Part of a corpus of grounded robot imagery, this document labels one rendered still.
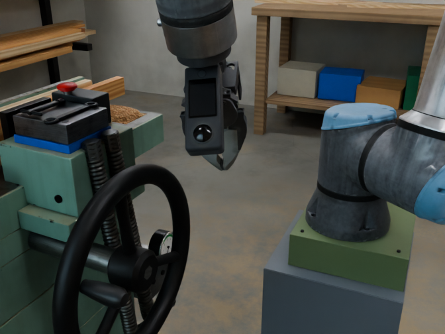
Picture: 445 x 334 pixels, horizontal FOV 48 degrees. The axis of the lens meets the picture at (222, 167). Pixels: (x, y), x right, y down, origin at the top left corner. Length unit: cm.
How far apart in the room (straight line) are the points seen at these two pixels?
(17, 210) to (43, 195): 5
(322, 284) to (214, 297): 88
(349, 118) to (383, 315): 42
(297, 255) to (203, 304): 83
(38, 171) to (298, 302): 67
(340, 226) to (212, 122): 56
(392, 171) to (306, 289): 34
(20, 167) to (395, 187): 64
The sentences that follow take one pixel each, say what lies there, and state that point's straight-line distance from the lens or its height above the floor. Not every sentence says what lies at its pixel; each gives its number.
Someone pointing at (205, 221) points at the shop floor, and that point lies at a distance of 242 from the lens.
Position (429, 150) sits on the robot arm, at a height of 88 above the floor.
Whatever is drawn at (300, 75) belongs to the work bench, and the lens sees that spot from 349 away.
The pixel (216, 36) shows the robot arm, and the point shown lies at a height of 112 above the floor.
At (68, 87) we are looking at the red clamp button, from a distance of 78.
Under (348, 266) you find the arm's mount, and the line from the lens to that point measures 113.
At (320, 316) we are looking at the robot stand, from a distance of 118.
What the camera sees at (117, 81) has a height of 93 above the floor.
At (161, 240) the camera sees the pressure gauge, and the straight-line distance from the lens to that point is 100.
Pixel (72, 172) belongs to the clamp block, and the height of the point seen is 94.
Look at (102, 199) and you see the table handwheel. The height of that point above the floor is 94.
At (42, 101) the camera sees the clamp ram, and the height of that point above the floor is 99.
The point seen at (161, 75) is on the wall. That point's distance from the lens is 446.
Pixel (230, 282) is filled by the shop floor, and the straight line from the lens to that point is 202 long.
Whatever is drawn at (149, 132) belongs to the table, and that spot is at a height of 88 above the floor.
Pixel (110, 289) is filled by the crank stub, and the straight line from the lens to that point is 58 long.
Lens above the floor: 121
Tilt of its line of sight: 24 degrees down
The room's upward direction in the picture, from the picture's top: straight up
